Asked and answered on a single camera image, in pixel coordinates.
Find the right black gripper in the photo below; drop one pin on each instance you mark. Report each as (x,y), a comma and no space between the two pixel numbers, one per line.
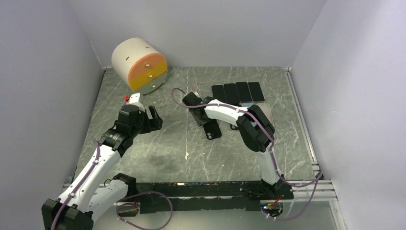
(199,122)

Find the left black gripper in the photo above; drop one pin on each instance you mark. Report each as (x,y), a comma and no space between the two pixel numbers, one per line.
(152,124)

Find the black phone case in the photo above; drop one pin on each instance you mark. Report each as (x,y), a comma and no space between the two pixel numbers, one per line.
(212,130)
(233,127)

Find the black phone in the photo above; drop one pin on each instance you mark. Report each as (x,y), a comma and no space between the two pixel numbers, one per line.
(231,93)
(219,93)

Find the phone with purple frame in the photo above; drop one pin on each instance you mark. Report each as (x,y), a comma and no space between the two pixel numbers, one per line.
(243,92)

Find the beige phone case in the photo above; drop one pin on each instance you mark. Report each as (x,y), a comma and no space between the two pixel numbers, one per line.
(265,107)

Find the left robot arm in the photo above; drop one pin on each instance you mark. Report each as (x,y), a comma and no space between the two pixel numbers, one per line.
(84,201)

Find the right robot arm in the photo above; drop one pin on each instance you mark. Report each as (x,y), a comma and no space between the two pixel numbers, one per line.
(254,127)

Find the round white drawer cabinet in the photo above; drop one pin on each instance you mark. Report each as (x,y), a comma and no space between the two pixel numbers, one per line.
(139,65)

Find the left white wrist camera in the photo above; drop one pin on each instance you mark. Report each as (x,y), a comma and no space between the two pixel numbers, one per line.
(135,99)

